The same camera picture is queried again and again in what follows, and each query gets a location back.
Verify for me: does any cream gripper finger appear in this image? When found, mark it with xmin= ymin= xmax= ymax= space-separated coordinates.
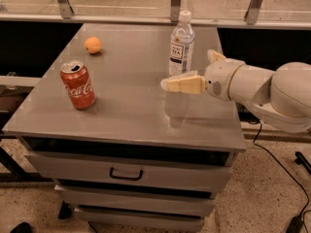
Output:
xmin=160 ymin=71 xmax=206 ymax=94
xmin=207 ymin=50 xmax=225 ymax=63

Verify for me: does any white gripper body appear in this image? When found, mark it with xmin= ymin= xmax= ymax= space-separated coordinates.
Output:
xmin=205 ymin=58 xmax=245 ymax=101

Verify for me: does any clear plastic water bottle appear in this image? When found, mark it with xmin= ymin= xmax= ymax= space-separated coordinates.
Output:
xmin=169 ymin=11 xmax=195 ymax=76

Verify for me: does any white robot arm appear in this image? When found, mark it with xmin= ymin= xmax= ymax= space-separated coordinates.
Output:
xmin=160 ymin=50 xmax=311 ymax=133

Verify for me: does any grey drawer cabinet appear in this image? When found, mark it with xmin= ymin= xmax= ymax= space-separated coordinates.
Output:
xmin=4 ymin=24 xmax=245 ymax=231

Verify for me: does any orange fruit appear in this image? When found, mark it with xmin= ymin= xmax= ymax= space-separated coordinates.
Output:
xmin=85 ymin=37 xmax=102 ymax=54

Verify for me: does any black metal leg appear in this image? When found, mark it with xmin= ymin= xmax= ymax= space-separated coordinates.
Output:
xmin=295 ymin=151 xmax=311 ymax=175

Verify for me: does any red Coca-Cola can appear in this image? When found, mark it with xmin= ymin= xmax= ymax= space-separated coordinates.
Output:
xmin=60 ymin=60 xmax=95 ymax=110

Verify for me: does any black shoe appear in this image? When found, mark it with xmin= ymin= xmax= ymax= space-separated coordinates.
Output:
xmin=10 ymin=222 xmax=32 ymax=233

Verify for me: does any black drawer handle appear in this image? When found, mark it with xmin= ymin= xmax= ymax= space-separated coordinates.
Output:
xmin=109 ymin=168 xmax=144 ymax=181

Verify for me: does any metal window frame rail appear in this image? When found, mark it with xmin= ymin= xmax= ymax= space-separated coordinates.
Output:
xmin=0 ymin=0 xmax=311 ymax=30

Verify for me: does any black power cable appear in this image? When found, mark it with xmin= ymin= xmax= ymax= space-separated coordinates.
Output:
xmin=241 ymin=114 xmax=311 ymax=233

